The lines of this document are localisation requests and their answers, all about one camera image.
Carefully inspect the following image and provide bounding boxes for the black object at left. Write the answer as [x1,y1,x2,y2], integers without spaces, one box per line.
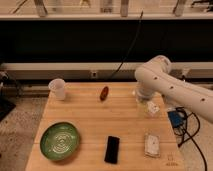
[0,71,16,122]

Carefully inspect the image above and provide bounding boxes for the blue connector box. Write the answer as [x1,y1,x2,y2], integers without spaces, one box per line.
[168,111,183,128]

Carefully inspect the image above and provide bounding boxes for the black hanging cable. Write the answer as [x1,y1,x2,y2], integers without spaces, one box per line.
[105,10,145,81]

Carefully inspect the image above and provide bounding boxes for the small red-brown object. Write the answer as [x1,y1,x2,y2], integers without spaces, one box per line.
[100,86,109,101]

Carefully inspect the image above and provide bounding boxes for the green glass plate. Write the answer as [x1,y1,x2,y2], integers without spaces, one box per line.
[40,122,80,161]

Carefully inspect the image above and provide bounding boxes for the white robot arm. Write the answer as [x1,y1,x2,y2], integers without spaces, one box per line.
[135,55,213,123]

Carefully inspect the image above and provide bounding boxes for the translucent plastic cup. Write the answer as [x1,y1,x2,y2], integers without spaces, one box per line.
[48,78,66,100]

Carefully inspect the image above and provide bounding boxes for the black floor cables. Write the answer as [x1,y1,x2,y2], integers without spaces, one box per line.
[173,106,208,171]

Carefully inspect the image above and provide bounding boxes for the black rectangular block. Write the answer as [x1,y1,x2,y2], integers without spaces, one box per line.
[104,136,120,164]

